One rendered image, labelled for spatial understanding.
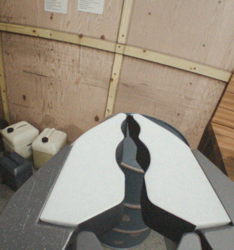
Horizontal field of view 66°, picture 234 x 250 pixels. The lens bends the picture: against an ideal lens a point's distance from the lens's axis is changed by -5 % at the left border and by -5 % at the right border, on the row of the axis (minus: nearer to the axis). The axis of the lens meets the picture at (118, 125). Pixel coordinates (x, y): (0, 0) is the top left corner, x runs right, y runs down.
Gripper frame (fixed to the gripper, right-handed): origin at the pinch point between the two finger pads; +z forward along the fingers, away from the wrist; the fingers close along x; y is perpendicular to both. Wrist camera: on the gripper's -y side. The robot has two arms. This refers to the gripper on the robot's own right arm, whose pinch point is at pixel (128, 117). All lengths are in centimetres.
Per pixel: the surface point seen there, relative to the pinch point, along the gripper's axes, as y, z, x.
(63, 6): -10, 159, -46
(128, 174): 65, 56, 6
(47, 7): -9, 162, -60
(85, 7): -9, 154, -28
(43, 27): 7, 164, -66
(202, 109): 62, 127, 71
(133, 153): 61, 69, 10
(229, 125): 68, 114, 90
